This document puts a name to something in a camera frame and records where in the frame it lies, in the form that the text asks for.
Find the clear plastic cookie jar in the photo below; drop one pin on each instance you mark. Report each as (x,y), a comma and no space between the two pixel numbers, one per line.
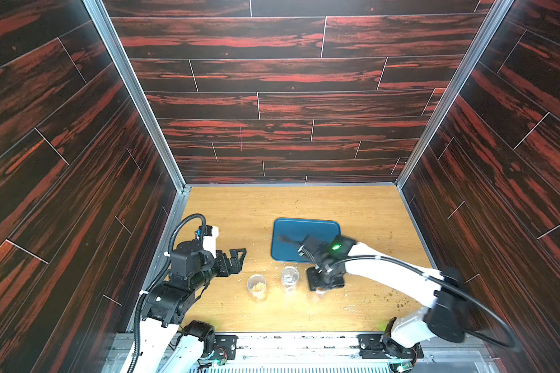
(318,295)

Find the aluminium corner post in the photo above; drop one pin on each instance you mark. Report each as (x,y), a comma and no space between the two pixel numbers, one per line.
(485,34)
(112,42)

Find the blue plastic tray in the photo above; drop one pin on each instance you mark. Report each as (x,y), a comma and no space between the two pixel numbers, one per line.
(297,230)

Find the clear jar with yellow snacks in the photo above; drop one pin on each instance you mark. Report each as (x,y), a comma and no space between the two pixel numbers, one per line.
(257,288)

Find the clear empty plastic jar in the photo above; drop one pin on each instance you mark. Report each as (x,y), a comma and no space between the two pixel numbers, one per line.
(290,277)

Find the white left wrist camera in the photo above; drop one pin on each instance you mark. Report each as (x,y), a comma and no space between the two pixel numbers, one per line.
(207,239)

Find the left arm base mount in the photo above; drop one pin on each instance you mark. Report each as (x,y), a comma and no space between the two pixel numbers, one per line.
(218,348)

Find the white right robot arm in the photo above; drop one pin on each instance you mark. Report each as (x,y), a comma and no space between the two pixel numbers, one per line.
(445,305)

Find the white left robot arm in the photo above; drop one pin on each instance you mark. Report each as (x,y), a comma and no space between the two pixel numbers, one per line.
(160,342)

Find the aluminium corner post left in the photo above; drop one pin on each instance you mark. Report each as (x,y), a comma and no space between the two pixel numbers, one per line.
(112,42)

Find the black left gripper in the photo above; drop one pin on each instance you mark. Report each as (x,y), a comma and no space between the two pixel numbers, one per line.
(226,270)

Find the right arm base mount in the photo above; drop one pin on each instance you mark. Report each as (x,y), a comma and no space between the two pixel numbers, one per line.
(383,346)

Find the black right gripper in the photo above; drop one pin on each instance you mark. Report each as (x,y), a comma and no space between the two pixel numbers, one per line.
(309,249)

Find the aluminium corner post right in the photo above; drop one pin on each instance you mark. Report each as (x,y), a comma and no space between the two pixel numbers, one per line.
(485,34)

